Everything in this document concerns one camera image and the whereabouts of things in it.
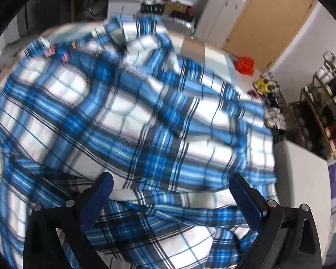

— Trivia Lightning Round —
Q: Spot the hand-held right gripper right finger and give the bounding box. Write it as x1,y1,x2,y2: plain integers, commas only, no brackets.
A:
229,173,323,269

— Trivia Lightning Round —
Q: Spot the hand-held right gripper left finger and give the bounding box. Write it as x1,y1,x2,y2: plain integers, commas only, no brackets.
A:
22,172,114,269

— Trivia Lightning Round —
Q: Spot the blue plaid shirt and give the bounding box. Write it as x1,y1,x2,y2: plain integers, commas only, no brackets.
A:
0,14,278,269

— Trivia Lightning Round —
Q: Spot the white table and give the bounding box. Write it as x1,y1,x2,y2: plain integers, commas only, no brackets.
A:
273,139,332,269

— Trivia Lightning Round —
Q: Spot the pile of shoes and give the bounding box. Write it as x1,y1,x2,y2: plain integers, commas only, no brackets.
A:
263,90,286,132

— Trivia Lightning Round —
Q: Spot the wooden shoe rack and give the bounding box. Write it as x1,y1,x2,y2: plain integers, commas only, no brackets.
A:
290,50,336,160

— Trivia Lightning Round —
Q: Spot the yellow toy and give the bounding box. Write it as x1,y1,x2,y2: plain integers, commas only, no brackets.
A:
253,78,272,93

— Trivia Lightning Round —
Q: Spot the red plastic bag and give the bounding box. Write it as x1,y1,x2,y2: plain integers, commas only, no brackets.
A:
235,56,255,76

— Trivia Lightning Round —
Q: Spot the checked tan blue bed sheet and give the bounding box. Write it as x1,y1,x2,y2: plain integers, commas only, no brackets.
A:
179,35,258,98

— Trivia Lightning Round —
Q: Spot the wooden door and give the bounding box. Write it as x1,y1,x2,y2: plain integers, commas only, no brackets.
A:
221,0,318,72

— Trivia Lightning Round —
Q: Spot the white wardrobe cabinet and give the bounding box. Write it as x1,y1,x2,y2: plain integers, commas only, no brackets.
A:
192,0,245,49

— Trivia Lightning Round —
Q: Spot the black bag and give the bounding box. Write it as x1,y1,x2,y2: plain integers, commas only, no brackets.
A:
171,10,196,24

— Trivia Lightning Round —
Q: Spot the black device box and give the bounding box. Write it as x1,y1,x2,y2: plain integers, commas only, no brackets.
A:
141,3,165,14

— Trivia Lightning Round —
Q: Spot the small brown cardboard box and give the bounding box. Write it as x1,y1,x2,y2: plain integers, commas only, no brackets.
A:
164,1,194,13

